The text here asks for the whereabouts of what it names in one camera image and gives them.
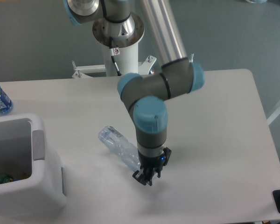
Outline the crushed clear plastic bottle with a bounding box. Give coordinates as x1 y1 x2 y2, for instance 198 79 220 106
98 126 140 172

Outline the trash inside the can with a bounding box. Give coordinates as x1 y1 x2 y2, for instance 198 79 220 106
0 173 31 184

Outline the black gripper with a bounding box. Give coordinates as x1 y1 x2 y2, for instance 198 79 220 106
132 147 172 186

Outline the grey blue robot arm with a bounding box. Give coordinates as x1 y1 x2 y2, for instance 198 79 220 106
63 0 205 185

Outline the white trash can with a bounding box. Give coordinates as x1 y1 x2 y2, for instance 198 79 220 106
0 113 67 218

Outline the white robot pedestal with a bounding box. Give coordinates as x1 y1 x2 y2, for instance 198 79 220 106
72 42 157 78

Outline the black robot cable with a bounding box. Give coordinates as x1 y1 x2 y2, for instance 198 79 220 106
108 37 122 77

